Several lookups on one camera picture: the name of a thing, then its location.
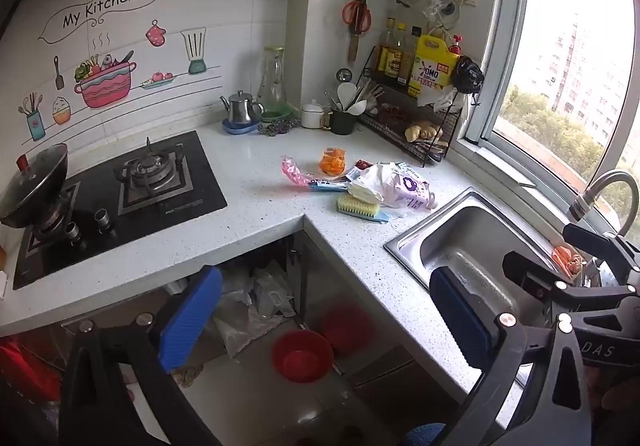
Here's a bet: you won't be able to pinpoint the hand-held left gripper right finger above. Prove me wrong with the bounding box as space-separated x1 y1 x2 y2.
429 266 593 446

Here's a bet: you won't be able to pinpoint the orange sponge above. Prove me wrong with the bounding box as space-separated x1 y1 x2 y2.
552 246 583 277

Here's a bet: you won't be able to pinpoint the white enamel pot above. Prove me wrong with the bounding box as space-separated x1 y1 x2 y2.
301 99 328 129

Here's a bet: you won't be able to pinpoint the white window frame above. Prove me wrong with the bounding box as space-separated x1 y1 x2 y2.
452 0 640 227

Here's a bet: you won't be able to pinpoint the pink plastic wrapper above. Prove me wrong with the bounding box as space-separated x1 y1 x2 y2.
281 155 321 188

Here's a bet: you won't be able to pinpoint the white plastic gloves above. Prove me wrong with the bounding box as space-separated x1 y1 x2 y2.
417 86 458 110

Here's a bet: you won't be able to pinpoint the yellow detergent bottle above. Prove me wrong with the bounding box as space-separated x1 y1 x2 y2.
407 34 461 98

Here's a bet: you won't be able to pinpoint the dark green mug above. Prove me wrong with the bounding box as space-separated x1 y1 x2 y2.
321 109 358 135

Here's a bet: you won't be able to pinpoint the orange scissors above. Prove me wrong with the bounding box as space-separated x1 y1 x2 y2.
342 0 374 34

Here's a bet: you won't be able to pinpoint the bundle of chopsticks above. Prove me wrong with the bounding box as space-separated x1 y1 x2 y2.
324 79 373 111

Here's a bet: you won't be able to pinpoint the amber oil bottle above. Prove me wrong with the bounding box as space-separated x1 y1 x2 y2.
375 17 398 77

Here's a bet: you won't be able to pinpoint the red sauce packet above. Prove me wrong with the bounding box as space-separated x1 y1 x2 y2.
345 160 371 182

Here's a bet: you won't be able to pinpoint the black wire rack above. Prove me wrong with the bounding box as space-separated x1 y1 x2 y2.
357 46 467 166

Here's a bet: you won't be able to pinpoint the glass carafe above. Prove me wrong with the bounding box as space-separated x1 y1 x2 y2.
257 45 288 114

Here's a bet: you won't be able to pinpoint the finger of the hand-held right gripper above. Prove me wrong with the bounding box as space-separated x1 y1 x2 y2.
502 251 640 313
562 222 640 273

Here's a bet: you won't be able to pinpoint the white plastic packaging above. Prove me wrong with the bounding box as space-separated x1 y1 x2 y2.
347 163 401 206

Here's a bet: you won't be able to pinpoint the ginger root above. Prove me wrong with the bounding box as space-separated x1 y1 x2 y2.
405 121 443 143

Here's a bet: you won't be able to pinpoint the clear hanging plastic bag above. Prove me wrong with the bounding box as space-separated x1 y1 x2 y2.
397 0 456 22

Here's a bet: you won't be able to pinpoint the floor rag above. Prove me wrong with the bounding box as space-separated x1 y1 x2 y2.
172 363 206 389

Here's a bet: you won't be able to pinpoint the blue dish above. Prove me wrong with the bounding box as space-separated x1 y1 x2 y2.
221 119 261 135

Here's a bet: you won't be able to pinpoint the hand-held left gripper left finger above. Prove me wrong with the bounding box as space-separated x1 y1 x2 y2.
59 265 224 446

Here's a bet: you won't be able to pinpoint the purple white plastic bag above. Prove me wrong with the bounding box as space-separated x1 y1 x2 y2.
385 171 437 220

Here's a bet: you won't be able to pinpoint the pile of clear plastic bags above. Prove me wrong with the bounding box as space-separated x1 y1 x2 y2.
210 261 301 358

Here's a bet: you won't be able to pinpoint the steel wool scrubber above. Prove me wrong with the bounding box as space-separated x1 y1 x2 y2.
257 119 303 137

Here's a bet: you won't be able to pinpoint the red plastic bin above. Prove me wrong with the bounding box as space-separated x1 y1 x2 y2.
271 330 334 383

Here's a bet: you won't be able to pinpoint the steel teapot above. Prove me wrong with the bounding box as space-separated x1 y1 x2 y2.
220 90 265 126

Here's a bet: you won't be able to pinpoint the black wok with glass lid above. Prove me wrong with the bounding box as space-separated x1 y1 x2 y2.
0 143 69 228

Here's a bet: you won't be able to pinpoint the green white packet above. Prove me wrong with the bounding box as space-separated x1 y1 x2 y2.
392 162 423 181

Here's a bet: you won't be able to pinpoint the dried red chilies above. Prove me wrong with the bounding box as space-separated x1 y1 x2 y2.
377 104 413 123

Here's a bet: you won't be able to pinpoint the yellow label sauce bottle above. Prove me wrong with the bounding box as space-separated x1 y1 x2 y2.
390 22 409 80

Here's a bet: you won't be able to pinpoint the yellow scrub brush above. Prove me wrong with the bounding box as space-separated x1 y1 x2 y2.
336 193 390 224

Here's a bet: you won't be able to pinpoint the kitchen wall sticker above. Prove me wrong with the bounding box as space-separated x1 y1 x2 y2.
17 0 223 142

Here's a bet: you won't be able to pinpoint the person's leg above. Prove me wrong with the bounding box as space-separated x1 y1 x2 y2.
405 423 471 446

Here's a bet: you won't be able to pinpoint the steel faucet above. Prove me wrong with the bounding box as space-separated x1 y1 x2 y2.
567 169 640 237

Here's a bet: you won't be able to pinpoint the black gas stove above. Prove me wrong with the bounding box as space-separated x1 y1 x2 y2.
12 130 228 290

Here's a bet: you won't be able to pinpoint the black plastic bag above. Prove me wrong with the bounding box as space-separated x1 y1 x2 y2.
452 55 485 94

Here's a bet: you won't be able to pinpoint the stainless steel sink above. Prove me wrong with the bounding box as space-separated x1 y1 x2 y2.
384 186 596 327

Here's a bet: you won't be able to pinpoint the red bag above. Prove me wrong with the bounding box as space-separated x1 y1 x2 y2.
0 333 63 402

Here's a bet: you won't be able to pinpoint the person's right hand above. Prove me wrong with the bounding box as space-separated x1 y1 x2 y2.
589 365 640 423

